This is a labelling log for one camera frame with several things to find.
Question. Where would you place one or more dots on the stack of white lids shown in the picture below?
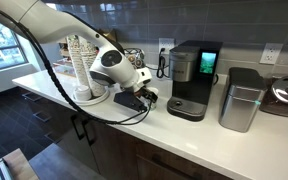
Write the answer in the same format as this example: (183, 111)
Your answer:
(82, 93)

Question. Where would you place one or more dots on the black coffee machine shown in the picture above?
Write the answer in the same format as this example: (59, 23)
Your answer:
(192, 68)

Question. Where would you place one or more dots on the stainless steel bin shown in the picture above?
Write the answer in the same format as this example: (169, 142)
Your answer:
(242, 96)

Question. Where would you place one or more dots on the white wall outlet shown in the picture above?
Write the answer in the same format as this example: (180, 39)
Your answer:
(271, 53)

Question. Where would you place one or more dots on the dark wood lower cabinets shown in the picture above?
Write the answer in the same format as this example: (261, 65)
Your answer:
(114, 154)

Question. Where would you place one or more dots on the wall outlet with plug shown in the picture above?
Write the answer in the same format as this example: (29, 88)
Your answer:
(165, 45)

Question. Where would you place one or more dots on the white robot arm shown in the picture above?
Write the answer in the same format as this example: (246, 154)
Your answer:
(45, 25)

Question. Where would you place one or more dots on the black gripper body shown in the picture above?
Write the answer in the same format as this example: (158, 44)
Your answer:
(144, 92)

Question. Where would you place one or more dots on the white paper cup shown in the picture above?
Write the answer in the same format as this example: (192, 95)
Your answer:
(154, 96)

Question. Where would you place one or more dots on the tall paper cup stack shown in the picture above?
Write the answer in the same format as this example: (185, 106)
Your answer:
(74, 52)

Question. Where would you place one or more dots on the wire pod holder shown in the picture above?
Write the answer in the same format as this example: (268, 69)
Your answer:
(135, 56)

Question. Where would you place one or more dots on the wooden table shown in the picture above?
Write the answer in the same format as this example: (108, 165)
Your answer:
(14, 166)

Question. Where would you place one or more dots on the white round cup tray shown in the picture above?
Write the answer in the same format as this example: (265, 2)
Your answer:
(94, 100)

